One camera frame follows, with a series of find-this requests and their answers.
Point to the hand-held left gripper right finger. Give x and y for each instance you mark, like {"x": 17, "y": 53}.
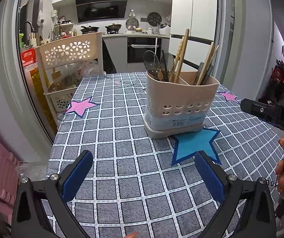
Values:
{"x": 208, "y": 176}

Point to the red plastic basket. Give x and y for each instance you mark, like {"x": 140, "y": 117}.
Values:
{"x": 28, "y": 58}

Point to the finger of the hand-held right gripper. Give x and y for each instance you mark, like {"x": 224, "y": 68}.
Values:
{"x": 254, "y": 107}

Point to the black built-in oven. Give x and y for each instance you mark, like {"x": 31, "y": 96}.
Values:
{"x": 142, "y": 50}

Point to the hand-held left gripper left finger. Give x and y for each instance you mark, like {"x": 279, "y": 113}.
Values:
{"x": 79, "y": 176}

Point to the round metal steamer plate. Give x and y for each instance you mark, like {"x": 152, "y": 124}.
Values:
{"x": 132, "y": 23}

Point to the black cooking pot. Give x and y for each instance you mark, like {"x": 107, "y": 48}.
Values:
{"x": 113, "y": 26}

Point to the clear plastic bags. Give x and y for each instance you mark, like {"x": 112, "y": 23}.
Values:
{"x": 85, "y": 69}

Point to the red and black hanging decorations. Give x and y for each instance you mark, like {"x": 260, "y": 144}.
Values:
{"x": 281, "y": 84}

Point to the kitchen faucet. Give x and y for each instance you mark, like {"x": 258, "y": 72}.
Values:
{"x": 28, "y": 27}

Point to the beige flower-cutout storage trolley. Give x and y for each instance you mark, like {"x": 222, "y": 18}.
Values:
{"x": 67, "y": 52}

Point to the black range hood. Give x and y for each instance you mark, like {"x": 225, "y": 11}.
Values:
{"x": 101, "y": 8}

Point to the round dark wall rack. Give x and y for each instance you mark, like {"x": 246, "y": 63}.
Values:
{"x": 154, "y": 19}

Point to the grey checked tablecloth with stars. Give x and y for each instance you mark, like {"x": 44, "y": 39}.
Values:
{"x": 122, "y": 148}

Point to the beige plastic utensil holder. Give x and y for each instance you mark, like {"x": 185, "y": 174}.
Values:
{"x": 179, "y": 104}

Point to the yellow cooking oil bottle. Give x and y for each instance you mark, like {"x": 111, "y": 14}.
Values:
{"x": 36, "y": 81}

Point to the dark translucent spoon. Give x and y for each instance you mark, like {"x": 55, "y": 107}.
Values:
{"x": 169, "y": 63}

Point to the white refrigerator with magnets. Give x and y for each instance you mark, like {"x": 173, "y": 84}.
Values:
{"x": 194, "y": 10}

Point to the person's right hand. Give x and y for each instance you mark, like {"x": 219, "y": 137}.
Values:
{"x": 280, "y": 173}

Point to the black wok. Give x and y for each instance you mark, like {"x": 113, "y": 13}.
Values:
{"x": 90, "y": 29}

